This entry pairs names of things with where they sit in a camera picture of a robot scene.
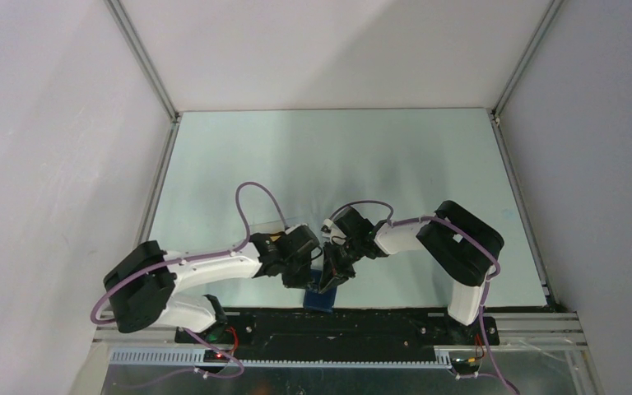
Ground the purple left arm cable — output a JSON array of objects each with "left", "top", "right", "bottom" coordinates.
[{"left": 90, "top": 181, "right": 290, "bottom": 377}]

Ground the grey slotted cable duct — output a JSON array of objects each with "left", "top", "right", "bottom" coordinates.
[{"left": 109, "top": 347, "right": 452, "bottom": 369}]

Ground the left electronics board with leds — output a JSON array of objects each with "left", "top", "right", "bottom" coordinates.
[{"left": 203, "top": 350, "right": 230, "bottom": 363}]

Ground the right electronics board with leds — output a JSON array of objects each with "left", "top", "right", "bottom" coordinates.
[{"left": 450, "top": 357, "right": 483, "bottom": 378}]

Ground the electronics board with leds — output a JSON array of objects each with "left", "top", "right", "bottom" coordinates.
[
  {"left": 203, "top": 350, "right": 230, "bottom": 363},
  {"left": 450, "top": 357, "right": 483, "bottom": 378}
]

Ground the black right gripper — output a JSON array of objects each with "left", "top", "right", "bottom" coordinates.
[{"left": 318, "top": 236, "right": 365, "bottom": 295}]

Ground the clear plastic tray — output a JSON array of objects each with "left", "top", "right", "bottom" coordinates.
[{"left": 249, "top": 216, "right": 307, "bottom": 235}]

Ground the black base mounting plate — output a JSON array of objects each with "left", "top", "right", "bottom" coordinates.
[{"left": 174, "top": 306, "right": 500, "bottom": 362}]

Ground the blue leather card holder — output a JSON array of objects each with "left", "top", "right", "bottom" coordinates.
[{"left": 302, "top": 269, "right": 337, "bottom": 314}]

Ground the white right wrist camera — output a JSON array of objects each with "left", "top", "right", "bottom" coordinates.
[{"left": 321, "top": 218, "right": 344, "bottom": 244}]

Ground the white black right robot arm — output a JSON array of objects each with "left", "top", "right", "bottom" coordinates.
[{"left": 318, "top": 200, "right": 504, "bottom": 344}]

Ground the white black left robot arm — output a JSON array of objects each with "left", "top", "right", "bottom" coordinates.
[{"left": 91, "top": 224, "right": 323, "bottom": 343}]

